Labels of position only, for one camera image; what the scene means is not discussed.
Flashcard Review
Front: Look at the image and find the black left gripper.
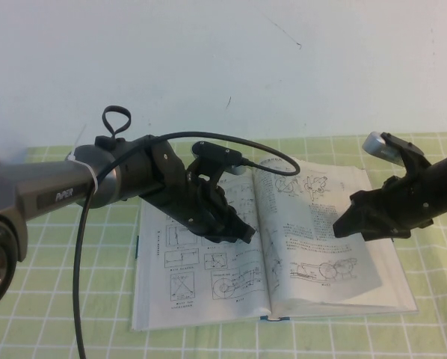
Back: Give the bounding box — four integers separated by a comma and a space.
141, 144, 256, 246

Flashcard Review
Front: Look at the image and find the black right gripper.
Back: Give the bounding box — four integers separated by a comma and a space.
332, 174, 434, 242

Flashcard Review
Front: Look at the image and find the book with diagrams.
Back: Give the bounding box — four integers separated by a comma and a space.
129, 155, 419, 332

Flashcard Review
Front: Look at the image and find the green checked tablecloth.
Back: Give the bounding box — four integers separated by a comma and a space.
0, 131, 447, 359

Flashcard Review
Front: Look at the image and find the white zip tie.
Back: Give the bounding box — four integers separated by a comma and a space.
64, 125, 99, 192

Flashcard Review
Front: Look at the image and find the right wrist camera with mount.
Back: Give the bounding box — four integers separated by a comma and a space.
363, 130, 425, 173

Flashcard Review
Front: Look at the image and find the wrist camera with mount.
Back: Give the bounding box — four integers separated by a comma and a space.
191, 140, 247, 184
363, 130, 425, 173

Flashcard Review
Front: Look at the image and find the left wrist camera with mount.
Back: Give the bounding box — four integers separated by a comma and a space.
191, 140, 247, 184

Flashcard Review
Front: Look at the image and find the black left camera cable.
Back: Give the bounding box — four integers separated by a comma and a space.
73, 130, 302, 359

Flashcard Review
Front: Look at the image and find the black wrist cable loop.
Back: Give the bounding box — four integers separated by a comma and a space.
102, 105, 132, 140

